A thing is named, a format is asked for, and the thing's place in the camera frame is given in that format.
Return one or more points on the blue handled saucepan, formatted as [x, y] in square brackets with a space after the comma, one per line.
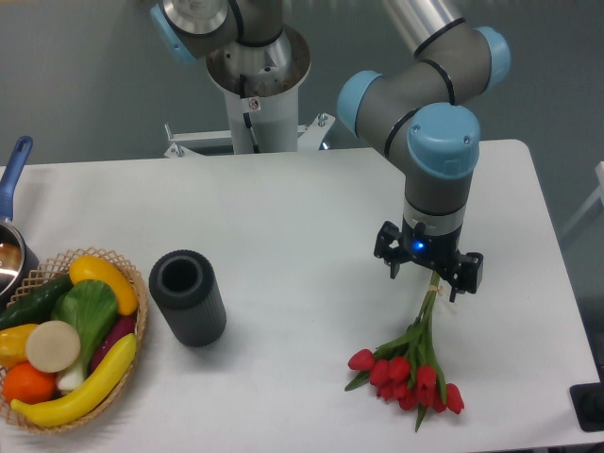
[17, 259]

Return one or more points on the yellow bell pepper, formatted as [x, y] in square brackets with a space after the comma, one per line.
[13, 344]

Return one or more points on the yellow squash upper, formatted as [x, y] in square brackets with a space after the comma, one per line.
[89, 267]

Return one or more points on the black device at edge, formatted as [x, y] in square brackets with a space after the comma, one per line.
[588, 405]

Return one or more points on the dark grey ribbed vase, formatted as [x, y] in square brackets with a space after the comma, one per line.
[183, 285]

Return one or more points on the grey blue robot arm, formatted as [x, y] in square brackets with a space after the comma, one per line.
[416, 120]

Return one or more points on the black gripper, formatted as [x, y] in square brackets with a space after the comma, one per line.
[438, 252]

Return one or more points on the white frame at right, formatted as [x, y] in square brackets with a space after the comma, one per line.
[586, 213]

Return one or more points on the green cucumber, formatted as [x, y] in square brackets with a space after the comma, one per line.
[37, 305]

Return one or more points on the red tulip bouquet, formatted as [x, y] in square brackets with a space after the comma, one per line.
[406, 370]

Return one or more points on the long yellow squash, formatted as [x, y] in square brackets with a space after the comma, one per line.
[85, 398]

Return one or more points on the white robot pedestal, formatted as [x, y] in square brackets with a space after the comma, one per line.
[260, 86]

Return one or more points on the orange fruit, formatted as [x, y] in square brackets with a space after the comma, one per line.
[27, 384]

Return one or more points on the woven wicker basket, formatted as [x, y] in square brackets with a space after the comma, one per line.
[54, 268]

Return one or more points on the beige round slice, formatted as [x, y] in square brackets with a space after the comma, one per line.
[52, 346]

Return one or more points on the purple eggplant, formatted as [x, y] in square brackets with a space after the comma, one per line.
[123, 326]

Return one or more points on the green bok choy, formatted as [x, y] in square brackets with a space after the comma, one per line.
[90, 307]

